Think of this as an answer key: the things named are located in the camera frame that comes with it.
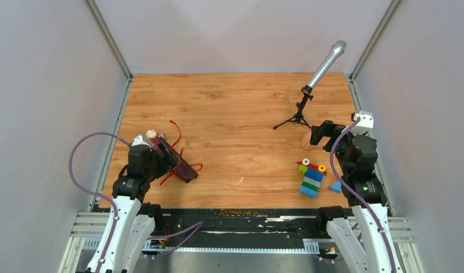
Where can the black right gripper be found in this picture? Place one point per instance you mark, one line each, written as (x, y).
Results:
(327, 128)

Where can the silver microphone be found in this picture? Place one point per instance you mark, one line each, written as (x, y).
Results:
(337, 50)

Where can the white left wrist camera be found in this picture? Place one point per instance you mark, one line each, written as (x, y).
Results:
(140, 139)

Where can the colourful toy block stack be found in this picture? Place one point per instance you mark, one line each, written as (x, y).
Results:
(313, 177)

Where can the maroon flower bouquet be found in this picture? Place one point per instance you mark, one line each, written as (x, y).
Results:
(183, 170)

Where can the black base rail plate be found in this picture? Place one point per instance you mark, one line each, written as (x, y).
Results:
(246, 228)

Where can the pink ribbed vase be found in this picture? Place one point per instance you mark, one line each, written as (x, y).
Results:
(306, 141)

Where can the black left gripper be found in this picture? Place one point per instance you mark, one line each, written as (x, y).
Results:
(168, 162)

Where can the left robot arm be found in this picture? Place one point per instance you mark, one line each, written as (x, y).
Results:
(130, 221)

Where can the blue triangular toy block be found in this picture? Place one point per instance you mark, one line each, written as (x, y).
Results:
(336, 187)

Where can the black tripod stand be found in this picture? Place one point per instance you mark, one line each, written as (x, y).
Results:
(298, 117)

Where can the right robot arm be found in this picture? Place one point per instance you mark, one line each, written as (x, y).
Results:
(352, 160)

